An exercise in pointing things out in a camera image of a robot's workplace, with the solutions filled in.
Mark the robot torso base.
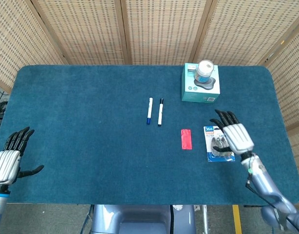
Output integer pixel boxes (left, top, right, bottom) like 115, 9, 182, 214
82, 204, 208, 234

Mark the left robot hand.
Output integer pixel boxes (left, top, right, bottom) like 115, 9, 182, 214
0, 126, 45, 185

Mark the clear jar with white lid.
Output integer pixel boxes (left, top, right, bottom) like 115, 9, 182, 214
196, 60, 215, 83

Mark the black-capped white marker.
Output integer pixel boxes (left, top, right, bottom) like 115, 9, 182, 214
157, 98, 165, 127

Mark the teal product box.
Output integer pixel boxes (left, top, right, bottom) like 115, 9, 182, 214
181, 62, 221, 103

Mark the blue table mat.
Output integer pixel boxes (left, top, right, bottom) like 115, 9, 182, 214
0, 64, 299, 206

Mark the blue-capped white marker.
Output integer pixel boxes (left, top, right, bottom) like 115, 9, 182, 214
146, 97, 154, 125

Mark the blister pack of hooks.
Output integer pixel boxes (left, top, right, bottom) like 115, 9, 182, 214
203, 125, 236, 163

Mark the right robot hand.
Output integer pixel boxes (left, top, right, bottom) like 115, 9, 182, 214
209, 109, 255, 159

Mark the red packet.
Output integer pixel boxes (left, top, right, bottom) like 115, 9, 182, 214
180, 129, 193, 151

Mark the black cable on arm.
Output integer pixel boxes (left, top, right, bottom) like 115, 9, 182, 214
245, 168, 296, 234

